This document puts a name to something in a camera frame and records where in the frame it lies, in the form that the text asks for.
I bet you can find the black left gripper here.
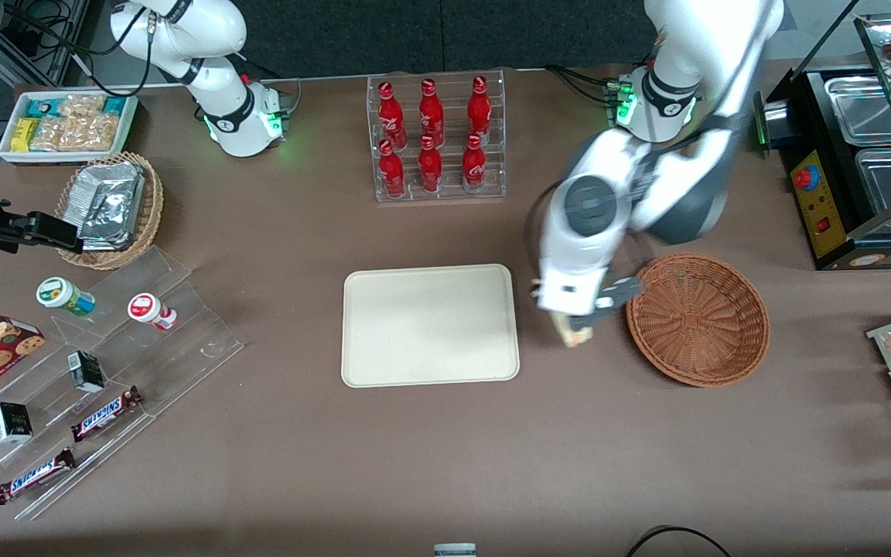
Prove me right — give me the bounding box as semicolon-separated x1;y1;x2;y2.
571;277;642;330

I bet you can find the triangular sandwich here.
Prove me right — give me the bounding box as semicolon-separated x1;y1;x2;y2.
556;312;595;347

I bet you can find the brown round wicker basket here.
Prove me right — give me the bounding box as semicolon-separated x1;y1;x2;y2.
626;252;771;388

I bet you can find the light tan wicker basket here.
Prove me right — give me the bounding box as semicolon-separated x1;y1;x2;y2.
55;152;165;271

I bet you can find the cream plastic tray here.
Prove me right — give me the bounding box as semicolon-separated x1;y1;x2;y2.
341;264;521;388

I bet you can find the silver foil pack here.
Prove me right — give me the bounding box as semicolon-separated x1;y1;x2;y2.
78;184;143;251
74;161;146;203

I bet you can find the green lid yoghurt cup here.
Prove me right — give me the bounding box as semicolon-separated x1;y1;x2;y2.
36;276;96;318

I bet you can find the white rectangular snack bin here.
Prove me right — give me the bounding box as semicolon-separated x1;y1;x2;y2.
0;91;139;165

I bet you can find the yellow snack packet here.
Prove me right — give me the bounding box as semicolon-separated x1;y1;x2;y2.
11;118;41;153

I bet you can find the clear bag of crackers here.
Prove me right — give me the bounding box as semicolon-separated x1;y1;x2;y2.
59;94;108;119
59;114;119;152

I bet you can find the red lid yoghurt cup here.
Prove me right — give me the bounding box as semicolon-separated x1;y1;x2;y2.
128;292;178;332

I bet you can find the small black carton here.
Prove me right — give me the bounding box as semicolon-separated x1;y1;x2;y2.
0;402;33;445
67;350;106;394

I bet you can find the clear acrylic stepped display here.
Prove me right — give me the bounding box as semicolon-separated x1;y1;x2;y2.
0;246;245;521

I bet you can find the Snickers chocolate bar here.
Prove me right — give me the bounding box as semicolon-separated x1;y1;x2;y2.
0;447;77;506
70;385;144;443

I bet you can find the red cola bottle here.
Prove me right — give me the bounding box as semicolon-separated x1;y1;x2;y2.
377;138;408;199
418;78;446;148
377;80;408;149
461;133;488;194
467;75;493;145
418;135;445;194

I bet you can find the clear acrylic bottle rack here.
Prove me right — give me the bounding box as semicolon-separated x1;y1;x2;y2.
367;69;507;203

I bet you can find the black food warmer appliance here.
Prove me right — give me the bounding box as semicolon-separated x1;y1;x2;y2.
755;12;891;272

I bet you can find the steel warmer pan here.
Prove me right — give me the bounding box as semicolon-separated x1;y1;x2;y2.
824;73;891;145

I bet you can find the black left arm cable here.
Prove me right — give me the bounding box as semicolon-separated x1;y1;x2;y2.
524;184;564;275

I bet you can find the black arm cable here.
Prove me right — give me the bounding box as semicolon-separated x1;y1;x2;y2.
0;0;156;97
524;184;564;275

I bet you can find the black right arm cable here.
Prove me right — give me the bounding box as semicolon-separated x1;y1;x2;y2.
0;0;156;97

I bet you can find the black base cable bundle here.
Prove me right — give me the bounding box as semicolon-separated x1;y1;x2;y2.
546;64;620;106

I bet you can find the black cable loop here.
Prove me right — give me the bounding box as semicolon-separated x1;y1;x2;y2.
626;526;732;557

